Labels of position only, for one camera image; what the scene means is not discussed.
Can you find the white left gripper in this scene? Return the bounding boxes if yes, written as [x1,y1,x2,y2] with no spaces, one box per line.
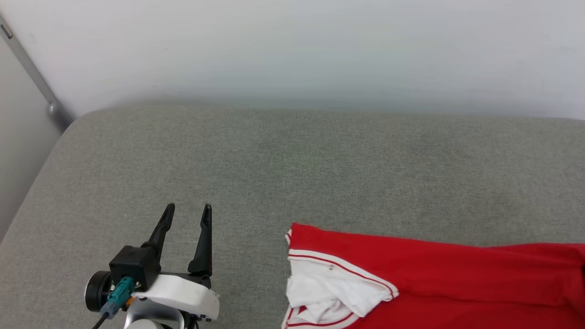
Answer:
[136,203,220,321]

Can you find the red and white jersey shirt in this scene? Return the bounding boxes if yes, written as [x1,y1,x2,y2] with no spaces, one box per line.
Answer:
[281,223,585,329]

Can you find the grey fabric sofa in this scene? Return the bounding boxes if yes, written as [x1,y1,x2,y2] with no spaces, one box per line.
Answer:
[0,104,585,329]

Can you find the grey metal pole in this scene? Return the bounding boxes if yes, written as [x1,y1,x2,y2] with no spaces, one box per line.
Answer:
[0,18,74,133]

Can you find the black cable with teal connector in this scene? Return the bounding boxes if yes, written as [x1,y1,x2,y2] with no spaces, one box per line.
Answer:
[91,276,136,329]

